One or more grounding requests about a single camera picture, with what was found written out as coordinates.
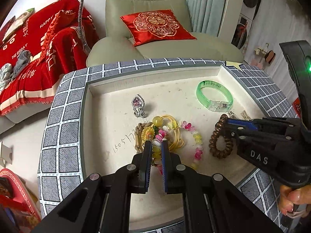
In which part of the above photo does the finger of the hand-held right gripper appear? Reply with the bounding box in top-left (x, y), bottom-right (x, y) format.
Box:
top-left (225, 117), bottom-right (300, 132)
top-left (227, 126), bottom-right (293, 142)

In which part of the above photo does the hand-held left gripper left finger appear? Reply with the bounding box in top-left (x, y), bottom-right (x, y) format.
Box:
top-left (31, 139), bottom-right (154, 233)

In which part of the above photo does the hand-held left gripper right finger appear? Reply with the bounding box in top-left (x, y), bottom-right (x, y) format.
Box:
top-left (160, 139), bottom-right (283, 233)

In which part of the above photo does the beige braided rope bracelet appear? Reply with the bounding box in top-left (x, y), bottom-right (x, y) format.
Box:
top-left (134, 123), bottom-right (153, 152)

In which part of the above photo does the brown spiral hair tie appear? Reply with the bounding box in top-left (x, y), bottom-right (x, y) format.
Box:
top-left (209, 114), bottom-right (235, 159)

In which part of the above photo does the grey-green jewelry tray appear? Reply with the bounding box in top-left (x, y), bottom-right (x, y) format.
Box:
top-left (81, 62), bottom-right (270, 232)

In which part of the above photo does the yellow sunflower hair tie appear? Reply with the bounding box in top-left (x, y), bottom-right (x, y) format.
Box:
top-left (141, 115), bottom-right (184, 151)

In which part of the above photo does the pastel bead bracelet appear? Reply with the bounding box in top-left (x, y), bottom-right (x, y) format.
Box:
top-left (152, 120), bottom-right (203, 175)

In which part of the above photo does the person's right hand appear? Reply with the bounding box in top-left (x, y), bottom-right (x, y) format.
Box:
top-left (278, 184), bottom-right (311, 217)

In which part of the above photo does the yellow sticky note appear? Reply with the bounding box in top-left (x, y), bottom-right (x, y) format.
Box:
top-left (225, 61), bottom-right (242, 70)

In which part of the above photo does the pale green curtain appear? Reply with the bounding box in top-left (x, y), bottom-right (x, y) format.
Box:
top-left (174, 0), bottom-right (230, 33)

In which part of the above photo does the red embroidered cushion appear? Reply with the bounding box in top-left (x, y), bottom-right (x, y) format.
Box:
top-left (120, 10), bottom-right (197, 47)

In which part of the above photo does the red printed blanket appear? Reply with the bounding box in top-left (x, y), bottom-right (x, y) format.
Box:
top-left (0, 0), bottom-right (100, 116)

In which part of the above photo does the red gift box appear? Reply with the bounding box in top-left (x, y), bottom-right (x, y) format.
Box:
top-left (0, 169), bottom-right (42, 233)

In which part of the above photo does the beige sofa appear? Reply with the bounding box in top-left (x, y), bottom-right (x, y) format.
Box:
top-left (0, 95), bottom-right (55, 134)

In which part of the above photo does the red satin pillow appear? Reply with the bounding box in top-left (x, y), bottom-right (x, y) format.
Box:
top-left (40, 12), bottom-right (64, 61)

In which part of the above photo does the dark grey cloth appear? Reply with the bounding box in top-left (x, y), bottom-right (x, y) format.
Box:
top-left (11, 50), bottom-right (33, 79)

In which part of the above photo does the silver metal pole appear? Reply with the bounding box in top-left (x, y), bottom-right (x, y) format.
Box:
top-left (76, 0), bottom-right (91, 54)

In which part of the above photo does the light grey cloth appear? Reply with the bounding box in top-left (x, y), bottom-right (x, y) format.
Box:
top-left (0, 63), bottom-right (12, 89)

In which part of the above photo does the printed photo cushion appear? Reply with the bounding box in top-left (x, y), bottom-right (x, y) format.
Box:
top-left (2, 8), bottom-right (34, 42)

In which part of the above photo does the green translucent bracelet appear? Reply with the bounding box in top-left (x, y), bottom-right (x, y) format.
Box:
top-left (196, 80), bottom-right (234, 112)

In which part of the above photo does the silver gem ring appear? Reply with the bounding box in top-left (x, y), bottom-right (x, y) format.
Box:
top-left (131, 94), bottom-right (146, 118)

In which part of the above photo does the brown wall hanger ornament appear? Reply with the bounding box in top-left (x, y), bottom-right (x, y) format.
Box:
top-left (255, 43), bottom-right (276, 65)

